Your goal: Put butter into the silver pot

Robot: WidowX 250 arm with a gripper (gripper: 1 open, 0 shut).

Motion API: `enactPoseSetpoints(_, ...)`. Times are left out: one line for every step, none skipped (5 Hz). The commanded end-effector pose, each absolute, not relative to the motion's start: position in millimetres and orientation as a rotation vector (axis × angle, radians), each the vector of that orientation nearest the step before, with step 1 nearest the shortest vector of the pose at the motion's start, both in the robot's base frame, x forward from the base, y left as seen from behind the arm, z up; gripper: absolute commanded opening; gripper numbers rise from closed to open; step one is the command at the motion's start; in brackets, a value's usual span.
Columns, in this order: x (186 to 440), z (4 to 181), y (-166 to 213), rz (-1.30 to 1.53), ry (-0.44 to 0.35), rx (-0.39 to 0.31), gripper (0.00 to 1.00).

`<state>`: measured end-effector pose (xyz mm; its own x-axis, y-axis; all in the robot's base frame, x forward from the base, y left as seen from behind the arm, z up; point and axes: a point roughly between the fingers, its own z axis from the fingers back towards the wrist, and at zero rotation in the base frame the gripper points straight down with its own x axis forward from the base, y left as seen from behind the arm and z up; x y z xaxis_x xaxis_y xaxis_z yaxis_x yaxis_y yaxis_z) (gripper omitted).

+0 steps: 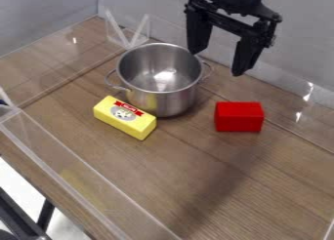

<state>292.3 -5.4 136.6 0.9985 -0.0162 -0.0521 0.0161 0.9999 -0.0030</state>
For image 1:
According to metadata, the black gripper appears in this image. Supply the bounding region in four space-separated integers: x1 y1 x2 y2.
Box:
184 0 282 76

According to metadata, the silver steel pot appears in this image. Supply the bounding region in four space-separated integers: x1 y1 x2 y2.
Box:
104 43 214 117

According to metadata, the yellow butter block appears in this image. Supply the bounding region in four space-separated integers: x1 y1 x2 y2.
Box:
92 96 156 140

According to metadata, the red rectangular block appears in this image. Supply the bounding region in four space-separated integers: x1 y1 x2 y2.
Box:
214 101 265 133

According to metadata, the clear acrylic front barrier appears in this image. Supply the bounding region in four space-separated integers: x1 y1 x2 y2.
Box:
0 88 182 240

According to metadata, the clear acrylic corner bracket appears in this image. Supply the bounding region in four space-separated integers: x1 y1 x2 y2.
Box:
106 10 150 50

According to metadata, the black table leg frame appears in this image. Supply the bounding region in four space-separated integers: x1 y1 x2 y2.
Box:
0 187 55 240

